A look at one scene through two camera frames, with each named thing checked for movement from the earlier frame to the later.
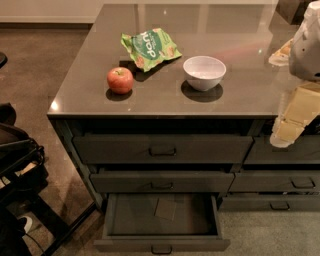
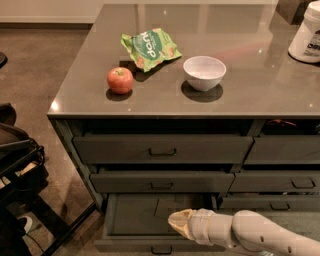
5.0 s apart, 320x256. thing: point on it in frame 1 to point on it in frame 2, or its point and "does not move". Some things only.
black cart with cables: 29,224 does not move
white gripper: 306,55 to 201,225
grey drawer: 162,148 does not move
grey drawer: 128,182 does not move
